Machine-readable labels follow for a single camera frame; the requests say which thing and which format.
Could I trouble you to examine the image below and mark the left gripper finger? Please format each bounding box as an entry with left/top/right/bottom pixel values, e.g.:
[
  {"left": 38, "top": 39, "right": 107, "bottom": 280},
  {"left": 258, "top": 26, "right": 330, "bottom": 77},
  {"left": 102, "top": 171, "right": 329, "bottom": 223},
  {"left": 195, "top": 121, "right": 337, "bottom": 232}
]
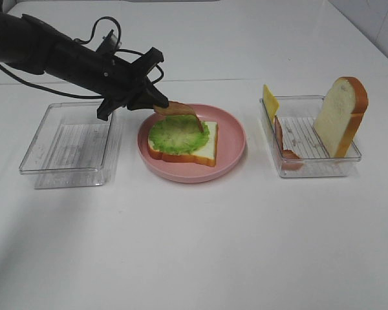
[{"left": 125, "top": 83, "right": 169, "bottom": 110}]

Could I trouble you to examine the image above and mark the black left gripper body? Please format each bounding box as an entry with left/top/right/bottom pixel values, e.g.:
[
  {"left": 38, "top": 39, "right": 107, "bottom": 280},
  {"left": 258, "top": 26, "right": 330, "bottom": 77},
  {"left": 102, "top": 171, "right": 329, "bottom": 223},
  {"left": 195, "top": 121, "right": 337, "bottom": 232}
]
[{"left": 80, "top": 48, "right": 164, "bottom": 121}]

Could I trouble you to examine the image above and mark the bacon strip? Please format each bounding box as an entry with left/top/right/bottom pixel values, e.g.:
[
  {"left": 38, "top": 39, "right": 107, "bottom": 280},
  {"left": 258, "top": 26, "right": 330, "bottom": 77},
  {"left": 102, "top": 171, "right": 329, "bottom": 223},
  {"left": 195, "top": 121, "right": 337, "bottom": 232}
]
[
  {"left": 274, "top": 116, "right": 303, "bottom": 171},
  {"left": 153, "top": 101, "right": 204, "bottom": 132}
]

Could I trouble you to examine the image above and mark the green lettuce leaf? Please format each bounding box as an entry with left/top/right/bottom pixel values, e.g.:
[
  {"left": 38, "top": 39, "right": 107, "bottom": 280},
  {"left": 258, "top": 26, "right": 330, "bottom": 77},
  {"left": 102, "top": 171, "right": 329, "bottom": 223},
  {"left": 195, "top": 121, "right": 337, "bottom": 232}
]
[{"left": 148, "top": 115, "right": 210, "bottom": 155}]

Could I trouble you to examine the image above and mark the bread slice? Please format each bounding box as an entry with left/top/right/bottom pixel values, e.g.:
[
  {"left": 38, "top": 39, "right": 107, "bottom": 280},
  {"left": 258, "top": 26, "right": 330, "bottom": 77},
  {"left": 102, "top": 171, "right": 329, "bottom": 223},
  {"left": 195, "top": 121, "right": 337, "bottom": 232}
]
[
  {"left": 314, "top": 77, "right": 369, "bottom": 158},
  {"left": 146, "top": 121, "right": 219, "bottom": 167}
]

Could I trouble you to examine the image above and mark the yellow cheese slice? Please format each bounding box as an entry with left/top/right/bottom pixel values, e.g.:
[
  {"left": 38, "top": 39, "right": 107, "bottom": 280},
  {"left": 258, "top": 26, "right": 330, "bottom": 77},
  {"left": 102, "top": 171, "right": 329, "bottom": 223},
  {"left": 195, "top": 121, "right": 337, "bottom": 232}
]
[{"left": 263, "top": 84, "right": 279, "bottom": 123}]

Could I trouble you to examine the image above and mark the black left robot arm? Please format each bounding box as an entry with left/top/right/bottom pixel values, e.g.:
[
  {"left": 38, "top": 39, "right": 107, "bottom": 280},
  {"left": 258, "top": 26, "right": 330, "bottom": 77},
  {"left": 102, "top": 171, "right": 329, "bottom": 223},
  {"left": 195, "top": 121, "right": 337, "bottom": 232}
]
[{"left": 0, "top": 12, "right": 169, "bottom": 121}]

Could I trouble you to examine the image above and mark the left clear plastic tray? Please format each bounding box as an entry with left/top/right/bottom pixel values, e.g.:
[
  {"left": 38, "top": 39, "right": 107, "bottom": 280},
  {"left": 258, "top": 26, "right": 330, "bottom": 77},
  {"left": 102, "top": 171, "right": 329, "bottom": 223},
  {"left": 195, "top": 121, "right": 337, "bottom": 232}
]
[{"left": 19, "top": 102, "right": 122, "bottom": 189}]

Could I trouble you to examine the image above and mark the clear plastic tray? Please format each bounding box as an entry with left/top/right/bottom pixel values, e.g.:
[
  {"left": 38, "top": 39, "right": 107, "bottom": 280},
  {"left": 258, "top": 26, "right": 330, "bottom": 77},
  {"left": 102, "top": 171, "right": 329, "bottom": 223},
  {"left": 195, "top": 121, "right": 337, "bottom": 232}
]
[
  {"left": 19, "top": 102, "right": 122, "bottom": 189},
  {"left": 259, "top": 95, "right": 361, "bottom": 178}
]

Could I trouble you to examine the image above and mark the pink round plate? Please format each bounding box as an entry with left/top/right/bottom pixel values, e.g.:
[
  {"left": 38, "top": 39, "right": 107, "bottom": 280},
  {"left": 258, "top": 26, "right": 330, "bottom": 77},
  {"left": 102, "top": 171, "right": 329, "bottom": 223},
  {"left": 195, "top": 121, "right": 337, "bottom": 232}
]
[{"left": 137, "top": 104, "right": 246, "bottom": 183}]

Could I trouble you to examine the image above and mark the right clear plastic tray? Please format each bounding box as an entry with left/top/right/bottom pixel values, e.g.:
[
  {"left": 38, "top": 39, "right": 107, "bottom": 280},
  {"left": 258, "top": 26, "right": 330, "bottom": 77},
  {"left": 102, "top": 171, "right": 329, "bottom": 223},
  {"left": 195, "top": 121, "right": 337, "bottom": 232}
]
[{"left": 259, "top": 95, "right": 361, "bottom": 178}]

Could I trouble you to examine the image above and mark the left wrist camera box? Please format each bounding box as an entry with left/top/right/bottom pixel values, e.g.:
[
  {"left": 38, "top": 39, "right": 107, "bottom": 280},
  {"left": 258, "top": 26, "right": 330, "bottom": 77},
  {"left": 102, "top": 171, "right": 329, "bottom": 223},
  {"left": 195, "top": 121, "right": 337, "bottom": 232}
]
[{"left": 96, "top": 30, "right": 121, "bottom": 55}]

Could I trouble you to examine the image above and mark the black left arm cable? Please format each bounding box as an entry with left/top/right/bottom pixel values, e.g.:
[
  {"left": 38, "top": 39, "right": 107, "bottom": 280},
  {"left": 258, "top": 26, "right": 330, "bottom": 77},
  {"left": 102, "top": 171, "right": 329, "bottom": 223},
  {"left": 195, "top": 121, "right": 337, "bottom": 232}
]
[{"left": 0, "top": 17, "right": 165, "bottom": 99}]

